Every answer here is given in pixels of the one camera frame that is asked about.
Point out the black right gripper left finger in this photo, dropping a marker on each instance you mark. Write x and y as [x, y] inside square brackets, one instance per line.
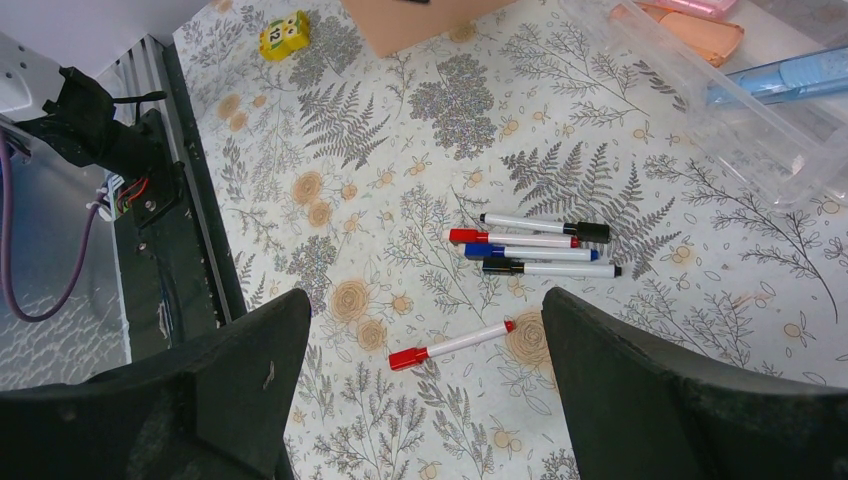
[214, 407]

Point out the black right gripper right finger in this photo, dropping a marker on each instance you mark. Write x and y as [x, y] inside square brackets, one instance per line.
[640, 407]

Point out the black cap whiteboard marker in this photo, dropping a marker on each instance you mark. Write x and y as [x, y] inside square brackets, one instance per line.
[583, 231]

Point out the white plastic drawer unit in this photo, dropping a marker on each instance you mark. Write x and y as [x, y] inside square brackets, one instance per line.
[785, 153]

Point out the orange highlighter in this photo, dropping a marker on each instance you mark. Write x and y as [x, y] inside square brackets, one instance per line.
[663, 29]

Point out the pink highlighter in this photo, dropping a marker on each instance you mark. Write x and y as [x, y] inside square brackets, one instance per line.
[711, 9]

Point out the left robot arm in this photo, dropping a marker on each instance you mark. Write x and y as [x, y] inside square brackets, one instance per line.
[72, 113]

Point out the blue cap whiteboard marker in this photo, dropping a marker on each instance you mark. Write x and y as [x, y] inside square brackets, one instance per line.
[481, 251]

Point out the red cap whiteboard marker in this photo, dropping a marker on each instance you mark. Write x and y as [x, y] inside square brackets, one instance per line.
[471, 236]

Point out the floral patterned table mat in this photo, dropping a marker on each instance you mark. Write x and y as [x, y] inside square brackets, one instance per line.
[336, 172]

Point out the yellow owl eraser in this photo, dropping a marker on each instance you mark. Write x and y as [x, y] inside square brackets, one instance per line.
[282, 37]

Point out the orange plastic file organizer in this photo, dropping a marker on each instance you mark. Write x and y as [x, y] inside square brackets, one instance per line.
[390, 26]

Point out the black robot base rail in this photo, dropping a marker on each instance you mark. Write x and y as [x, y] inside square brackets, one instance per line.
[176, 270]

